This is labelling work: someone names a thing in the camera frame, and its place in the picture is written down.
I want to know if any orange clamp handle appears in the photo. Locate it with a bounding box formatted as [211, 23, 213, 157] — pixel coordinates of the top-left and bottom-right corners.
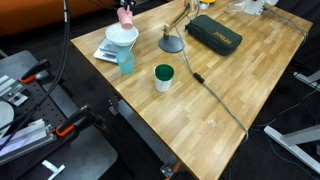
[169, 160, 183, 176]

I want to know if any white curved machine housing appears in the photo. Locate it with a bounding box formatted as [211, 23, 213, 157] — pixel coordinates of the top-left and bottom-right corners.
[0, 100, 15, 139]

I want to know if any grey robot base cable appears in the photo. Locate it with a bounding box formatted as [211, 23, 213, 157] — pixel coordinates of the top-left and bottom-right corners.
[261, 5, 308, 38]

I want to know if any orange panel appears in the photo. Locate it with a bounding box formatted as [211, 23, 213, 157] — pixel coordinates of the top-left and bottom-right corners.
[0, 0, 119, 37]

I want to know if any silver metal bracket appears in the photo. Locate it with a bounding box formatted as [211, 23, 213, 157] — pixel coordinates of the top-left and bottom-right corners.
[0, 74, 29, 107]

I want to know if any dark green zip case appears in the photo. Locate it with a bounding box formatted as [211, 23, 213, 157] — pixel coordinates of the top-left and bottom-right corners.
[185, 14, 243, 57]

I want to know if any pink plastic cup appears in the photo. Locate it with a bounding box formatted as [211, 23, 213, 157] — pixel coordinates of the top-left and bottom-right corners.
[116, 5, 134, 31]

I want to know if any aluminium extrusion rail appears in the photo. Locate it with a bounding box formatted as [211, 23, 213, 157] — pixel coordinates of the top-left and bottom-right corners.
[0, 119, 57, 166]

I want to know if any black orange bar clamp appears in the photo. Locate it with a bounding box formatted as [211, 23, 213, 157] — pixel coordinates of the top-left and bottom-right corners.
[18, 58, 53, 85]
[54, 105, 106, 138]

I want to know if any white table leg frame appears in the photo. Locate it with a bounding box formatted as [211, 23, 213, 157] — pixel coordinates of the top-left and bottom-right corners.
[293, 69, 320, 93]
[263, 124, 320, 175]

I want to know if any grey metal table frame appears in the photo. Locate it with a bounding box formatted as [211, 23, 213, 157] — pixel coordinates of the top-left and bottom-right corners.
[108, 96, 183, 179]

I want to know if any white cup with green lid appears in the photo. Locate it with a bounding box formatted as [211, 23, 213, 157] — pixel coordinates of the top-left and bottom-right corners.
[152, 63, 175, 93]

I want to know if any white bowl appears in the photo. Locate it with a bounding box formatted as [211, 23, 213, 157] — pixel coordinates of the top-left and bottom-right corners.
[105, 23, 139, 48]

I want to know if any black perforated breadboard plate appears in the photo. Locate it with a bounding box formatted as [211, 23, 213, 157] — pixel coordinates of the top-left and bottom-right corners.
[0, 50, 118, 180]

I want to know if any lamp cable with inline switch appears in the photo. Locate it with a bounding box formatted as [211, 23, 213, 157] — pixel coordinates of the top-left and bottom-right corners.
[173, 24, 250, 143]

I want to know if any teal translucent plastic cup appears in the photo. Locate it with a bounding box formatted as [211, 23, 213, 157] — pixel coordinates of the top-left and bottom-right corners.
[115, 50, 136, 76]

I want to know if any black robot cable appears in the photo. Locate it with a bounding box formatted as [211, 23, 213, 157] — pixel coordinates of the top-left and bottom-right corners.
[0, 0, 72, 153]

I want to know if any small clear plastic cap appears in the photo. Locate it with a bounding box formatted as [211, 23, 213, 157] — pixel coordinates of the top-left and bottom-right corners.
[207, 118, 218, 129]

